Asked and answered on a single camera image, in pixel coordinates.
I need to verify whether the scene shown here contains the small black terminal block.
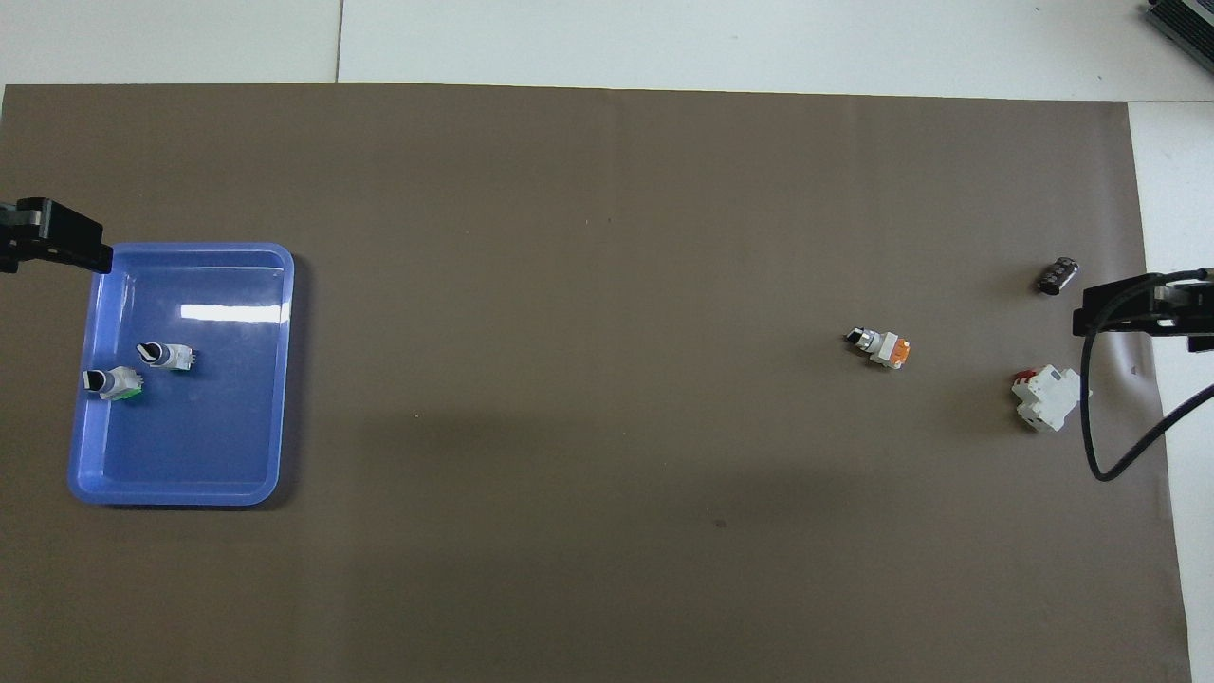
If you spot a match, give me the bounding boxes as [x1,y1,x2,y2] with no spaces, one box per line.
[1036,255,1082,296]

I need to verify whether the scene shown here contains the white circuit breaker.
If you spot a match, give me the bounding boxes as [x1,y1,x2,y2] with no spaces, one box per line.
[1011,365,1094,434]

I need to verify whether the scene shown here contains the blue plastic tray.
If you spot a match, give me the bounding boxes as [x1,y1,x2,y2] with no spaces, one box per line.
[68,243,295,508]

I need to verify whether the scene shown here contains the dark ribbed metal device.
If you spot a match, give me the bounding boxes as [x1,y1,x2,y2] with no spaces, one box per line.
[1143,0,1214,72]

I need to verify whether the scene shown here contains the brown table mat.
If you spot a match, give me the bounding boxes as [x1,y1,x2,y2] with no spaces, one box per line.
[0,83,1194,683]

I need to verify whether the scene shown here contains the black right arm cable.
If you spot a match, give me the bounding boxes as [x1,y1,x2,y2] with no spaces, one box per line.
[1081,270,1214,483]

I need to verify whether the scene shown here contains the orange selector switch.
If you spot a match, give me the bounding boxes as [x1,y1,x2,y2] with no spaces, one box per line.
[844,327,913,371]

